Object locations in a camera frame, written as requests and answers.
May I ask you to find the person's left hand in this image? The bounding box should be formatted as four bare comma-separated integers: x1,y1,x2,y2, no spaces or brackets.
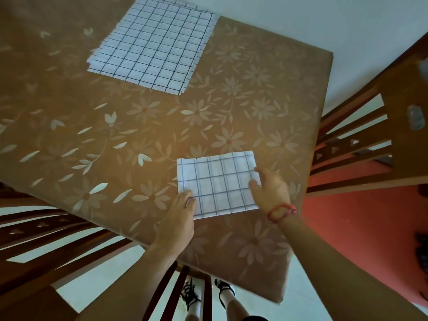
152,189,198,256

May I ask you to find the person's right hand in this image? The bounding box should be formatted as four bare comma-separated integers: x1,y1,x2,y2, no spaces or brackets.
248,167,292,214

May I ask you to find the person's left forearm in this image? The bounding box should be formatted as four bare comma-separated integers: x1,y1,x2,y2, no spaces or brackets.
75,243,178,321

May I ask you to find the person's right leg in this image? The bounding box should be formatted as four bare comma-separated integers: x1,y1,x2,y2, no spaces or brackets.
227,299,250,321

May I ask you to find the wooden chair with sticker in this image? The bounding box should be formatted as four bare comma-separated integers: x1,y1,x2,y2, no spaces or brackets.
306,29,428,198

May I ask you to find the small white sticker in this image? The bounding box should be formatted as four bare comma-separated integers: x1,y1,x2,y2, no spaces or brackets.
406,104,426,132

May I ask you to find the wooden table with floral cover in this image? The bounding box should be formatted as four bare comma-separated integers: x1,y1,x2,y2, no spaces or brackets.
0,0,334,305

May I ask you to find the red string bracelet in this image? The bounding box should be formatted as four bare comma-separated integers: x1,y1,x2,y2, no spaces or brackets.
266,203,298,224

